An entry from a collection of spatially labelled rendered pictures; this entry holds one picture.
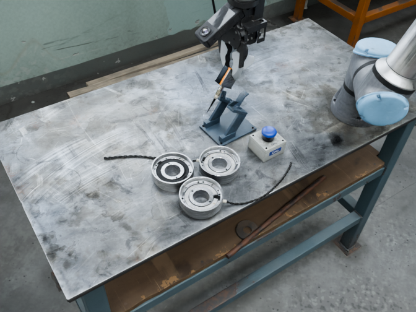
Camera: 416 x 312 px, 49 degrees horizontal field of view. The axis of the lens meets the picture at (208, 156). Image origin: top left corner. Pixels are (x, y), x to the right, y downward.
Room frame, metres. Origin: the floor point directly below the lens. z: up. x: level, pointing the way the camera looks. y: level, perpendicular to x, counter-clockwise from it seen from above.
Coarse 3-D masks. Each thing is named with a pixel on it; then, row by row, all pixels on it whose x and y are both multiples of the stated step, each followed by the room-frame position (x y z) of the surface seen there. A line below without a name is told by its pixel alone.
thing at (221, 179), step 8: (208, 152) 0.82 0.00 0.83; (216, 152) 0.82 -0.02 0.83; (224, 152) 0.82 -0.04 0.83; (232, 152) 0.82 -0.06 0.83; (200, 160) 0.78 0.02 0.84; (216, 160) 0.80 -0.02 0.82; (224, 160) 0.80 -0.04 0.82; (240, 160) 0.78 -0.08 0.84; (200, 168) 0.76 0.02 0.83; (216, 168) 0.76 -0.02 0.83; (224, 168) 0.76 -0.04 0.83; (208, 176) 0.74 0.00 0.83; (216, 176) 0.73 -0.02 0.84; (224, 176) 0.73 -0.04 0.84; (232, 176) 0.74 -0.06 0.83
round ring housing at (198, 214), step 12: (192, 180) 0.71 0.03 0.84; (204, 180) 0.72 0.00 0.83; (180, 192) 0.67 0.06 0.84; (192, 192) 0.68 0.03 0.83; (204, 192) 0.69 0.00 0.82; (180, 204) 0.65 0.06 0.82; (204, 204) 0.65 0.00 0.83; (216, 204) 0.65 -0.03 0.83; (192, 216) 0.62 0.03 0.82; (204, 216) 0.62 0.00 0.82
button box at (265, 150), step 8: (256, 136) 0.87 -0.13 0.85; (280, 136) 0.88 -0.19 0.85; (248, 144) 0.87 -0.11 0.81; (256, 144) 0.85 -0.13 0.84; (264, 144) 0.84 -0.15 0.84; (272, 144) 0.84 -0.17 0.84; (280, 144) 0.85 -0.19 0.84; (256, 152) 0.85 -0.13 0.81; (264, 152) 0.82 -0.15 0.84; (272, 152) 0.83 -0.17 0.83; (280, 152) 0.85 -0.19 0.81; (264, 160) 0.82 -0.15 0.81
